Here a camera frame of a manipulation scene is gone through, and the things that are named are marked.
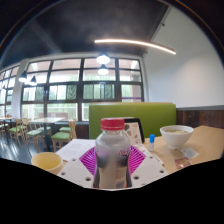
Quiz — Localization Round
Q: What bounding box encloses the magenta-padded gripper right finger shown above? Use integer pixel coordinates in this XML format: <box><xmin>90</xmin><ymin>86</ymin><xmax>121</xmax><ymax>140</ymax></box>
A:
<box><xmin>128</xmin><ymin>144</ymin><xmax>170</xmax><ymax>189</ymax></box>

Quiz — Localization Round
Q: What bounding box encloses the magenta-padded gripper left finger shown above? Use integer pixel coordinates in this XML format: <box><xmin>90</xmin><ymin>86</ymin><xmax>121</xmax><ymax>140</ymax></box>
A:
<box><xmin>57</xmin><ymin>145</ymin><xmax>98</xmax><ymax>189</ymax></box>

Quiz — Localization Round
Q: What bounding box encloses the clear red-capped drink bottle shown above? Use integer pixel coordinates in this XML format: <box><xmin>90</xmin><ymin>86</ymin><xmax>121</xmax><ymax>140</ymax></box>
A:
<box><xmin>92</xmin><ymin>117</ymin><xmax>133</xmax><ymax>190</ymax></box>

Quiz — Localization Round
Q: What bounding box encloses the white paper sheet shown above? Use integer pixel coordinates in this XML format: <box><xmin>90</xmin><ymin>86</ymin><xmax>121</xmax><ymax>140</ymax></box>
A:
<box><xmin>55</xmin><ymin>138</ymin><xmax>97</xmax><ymax>163</ymax></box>

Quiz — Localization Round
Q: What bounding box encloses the small blue-capped white bottle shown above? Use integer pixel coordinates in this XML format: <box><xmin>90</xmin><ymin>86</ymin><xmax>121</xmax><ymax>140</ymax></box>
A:
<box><xmin>148</xmin><ymin>133</ymin><xmax>156</xmax><ymax>152</ymax></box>

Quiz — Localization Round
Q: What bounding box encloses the pale yellow cup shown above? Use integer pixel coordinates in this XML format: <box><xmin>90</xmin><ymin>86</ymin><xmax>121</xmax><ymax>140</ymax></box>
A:
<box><xmin>30</xmin><ymin>151</ymin><xmax>64</xmax><ymax>175</ymax></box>

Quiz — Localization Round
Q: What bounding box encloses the small printed snack packet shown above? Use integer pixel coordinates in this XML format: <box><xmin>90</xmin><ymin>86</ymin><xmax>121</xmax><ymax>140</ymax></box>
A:
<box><xmin>174</xmin><ymin>157</ymin><xmax>193</xmax><ymax>171</ymax></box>

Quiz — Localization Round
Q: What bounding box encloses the black-framed table sign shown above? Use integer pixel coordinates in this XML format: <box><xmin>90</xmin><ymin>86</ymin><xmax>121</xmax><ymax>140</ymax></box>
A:
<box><xmin>123</xmin><ymin>117</ymin><xmax>146</xmax><ymax>145</ymax></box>

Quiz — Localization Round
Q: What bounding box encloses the white ceramic bowl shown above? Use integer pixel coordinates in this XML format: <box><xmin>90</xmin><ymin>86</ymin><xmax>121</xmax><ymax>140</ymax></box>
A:
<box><xmin>159</xmin><ymin>124</ymin><xmax>195</xmax><ymax>150</ymax></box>

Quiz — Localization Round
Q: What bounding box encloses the white napkin wrapper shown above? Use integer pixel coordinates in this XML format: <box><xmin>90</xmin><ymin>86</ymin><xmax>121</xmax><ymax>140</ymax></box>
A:
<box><xmin>179</xmin><ymin>147</ymin><xmax>200</xmax><ymax>160</ymax></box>

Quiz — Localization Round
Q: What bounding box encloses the green upholstered booth bench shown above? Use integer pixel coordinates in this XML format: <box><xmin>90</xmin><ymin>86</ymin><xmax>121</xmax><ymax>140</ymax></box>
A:
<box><xmin>88</xmin><ymin>102</ymin><xmax>178</xmax><ymax>140</ymax></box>

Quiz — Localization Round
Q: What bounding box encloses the group of green-seated wooden chairs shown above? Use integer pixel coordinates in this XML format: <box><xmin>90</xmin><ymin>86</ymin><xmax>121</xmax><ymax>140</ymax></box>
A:
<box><xmin>0</xmin><ymin>118</ymin><xmax>78</xmax><ymax>153</ymax></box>

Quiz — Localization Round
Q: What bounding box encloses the wooden dining table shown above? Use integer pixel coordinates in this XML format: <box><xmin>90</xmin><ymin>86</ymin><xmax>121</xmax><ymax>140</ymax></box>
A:
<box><xmin>28</xmin><ymin>116</ymin><xmax>66</xmax><ymax>151</ymax></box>

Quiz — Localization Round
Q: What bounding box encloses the group of pendant ceiling lamps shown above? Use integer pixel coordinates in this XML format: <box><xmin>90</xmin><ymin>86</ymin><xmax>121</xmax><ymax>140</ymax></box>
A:
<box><xmin>18</xmin><ymin>52</ymin><xmax>112</xmax><ymax>87</ymax></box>

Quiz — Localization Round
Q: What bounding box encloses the curved linear ceiling light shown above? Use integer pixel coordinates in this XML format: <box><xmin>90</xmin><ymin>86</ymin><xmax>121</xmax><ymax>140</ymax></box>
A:
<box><xmin>93</xmin><ymin>38</ymin><xmax>177</xmax><ymax>56</ymax></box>

